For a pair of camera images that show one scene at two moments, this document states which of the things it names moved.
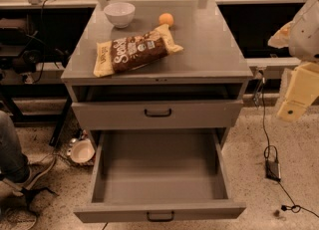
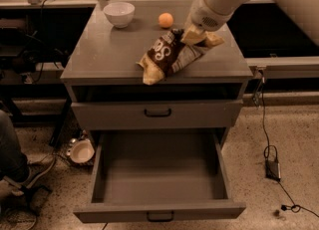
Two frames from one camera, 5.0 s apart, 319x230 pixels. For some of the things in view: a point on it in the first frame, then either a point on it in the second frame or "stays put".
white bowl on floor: [82, 151] stays put
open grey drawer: [161, 175] stays put
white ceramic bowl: [120, 13] stays put
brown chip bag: [115, 56] → [167, 55]
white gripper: [306, 40] → [203, 17]
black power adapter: [272, 170] stays put
